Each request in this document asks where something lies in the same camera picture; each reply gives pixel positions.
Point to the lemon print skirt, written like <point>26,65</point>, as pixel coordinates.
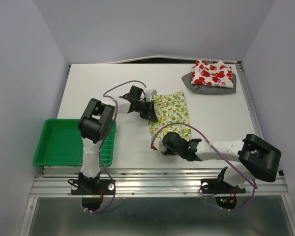
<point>171,111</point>

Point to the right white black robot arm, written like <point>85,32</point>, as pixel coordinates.
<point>248,160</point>

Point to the red poppy print skirt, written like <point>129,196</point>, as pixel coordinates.
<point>213,75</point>

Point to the right side aluminium rail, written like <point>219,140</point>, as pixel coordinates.
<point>248,99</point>

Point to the green plastic tray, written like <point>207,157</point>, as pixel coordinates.
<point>60,144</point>

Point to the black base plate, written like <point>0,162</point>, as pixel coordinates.
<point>108,188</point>
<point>211,186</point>

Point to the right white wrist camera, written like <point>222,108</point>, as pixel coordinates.
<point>157,145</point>

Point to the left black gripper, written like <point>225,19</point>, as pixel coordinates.
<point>149,113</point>

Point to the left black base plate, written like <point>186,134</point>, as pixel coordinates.
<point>108,188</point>

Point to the aluminium front rail frame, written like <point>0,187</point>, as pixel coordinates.
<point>52,183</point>

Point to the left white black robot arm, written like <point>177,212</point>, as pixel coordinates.
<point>95,125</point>

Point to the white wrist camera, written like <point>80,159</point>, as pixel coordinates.
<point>149,93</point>
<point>157,145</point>

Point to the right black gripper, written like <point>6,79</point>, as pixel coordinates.
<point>168,151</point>

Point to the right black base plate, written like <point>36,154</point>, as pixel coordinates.
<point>211,186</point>

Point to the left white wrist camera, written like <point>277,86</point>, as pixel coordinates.
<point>149,93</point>

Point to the grey folded skirt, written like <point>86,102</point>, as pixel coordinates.
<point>208,90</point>

